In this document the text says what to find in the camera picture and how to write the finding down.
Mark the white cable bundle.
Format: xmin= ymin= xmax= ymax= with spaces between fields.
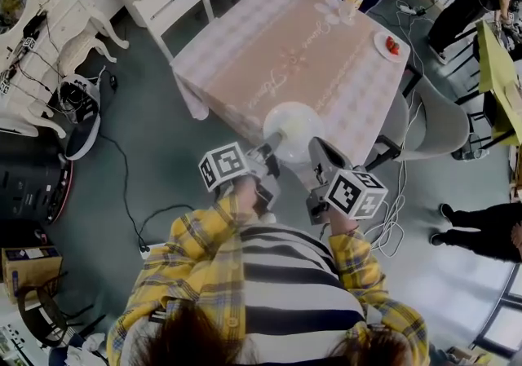
xmin=362 ymin=1 xmax=423 ymax=259

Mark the black floor cable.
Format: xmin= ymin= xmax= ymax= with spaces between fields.
xmin=100 ymin=134 xmax=197 ymax=251

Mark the person's left hand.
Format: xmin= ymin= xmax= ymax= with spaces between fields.
xmin=230 ymin=174 xmax=265 ymax=219

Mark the grey white device with cables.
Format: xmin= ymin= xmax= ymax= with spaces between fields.
xmin=56 ymin=73 xmax=103 ymax=161

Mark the black window frame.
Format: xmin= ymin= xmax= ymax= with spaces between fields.
xmin=468 ymin=262 xmax=522 ymax=357

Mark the cardboard box blue label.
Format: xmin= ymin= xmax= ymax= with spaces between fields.
xmin=2 ymin=245 xmax=64 ymax=304

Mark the crumpled white cloth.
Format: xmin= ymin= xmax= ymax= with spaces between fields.
xmin=79 ymin=331 xmax=108 ymax=358

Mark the white ornate dresser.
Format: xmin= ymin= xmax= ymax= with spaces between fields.
xmin=0 ymin=0 xmax=130 ymax=139

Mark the person's right forearm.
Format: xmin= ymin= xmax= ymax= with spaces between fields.
xmin=325 ymin=211 xmax=388 ymax=304

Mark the black machine red trim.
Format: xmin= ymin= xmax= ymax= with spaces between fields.
xmin=0 ymin=131 xmax=75 ymax=227

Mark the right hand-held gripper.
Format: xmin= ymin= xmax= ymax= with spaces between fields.
xmin=305 ymin=136 xmax=389 ymax=227

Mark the small white plate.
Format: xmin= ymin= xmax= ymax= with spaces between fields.
xmin=374 ymin=29 xmax=410 ymax=60

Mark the yellow-green table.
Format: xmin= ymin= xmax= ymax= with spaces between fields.
xmin=475 ymin=20 xmax=522 ymax=148

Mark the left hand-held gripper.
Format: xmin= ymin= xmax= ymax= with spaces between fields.
xmin=198 ymin=130 xmax=287 ymax=215

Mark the white ornate woven stool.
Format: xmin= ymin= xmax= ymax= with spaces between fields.
xmin=59 ymin=28 xmax=119 ymax=76

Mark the person's torso striped shirt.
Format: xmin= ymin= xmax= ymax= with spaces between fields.
xmin=108 ymin=223 xmax=431 ymax=366

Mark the grey plastic chair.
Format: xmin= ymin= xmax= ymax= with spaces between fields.
xmin=365 ymin=66 xmax=470 ymax=172

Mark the table with pink checked cloth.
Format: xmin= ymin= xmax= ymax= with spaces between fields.
xmin=170 ymin=0 xmax=412 ymax=178

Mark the white round plate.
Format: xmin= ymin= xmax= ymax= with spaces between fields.
xmin=263 ymin=100 xmax=325 ymax=164

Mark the person's left forearm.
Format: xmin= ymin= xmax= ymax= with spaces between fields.
xmin=138 ymin=188 xmax=262 ymax=300

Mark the black metal chair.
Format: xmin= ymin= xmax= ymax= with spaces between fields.
xmin=446 ymin=28 xmax=497 ymax=145

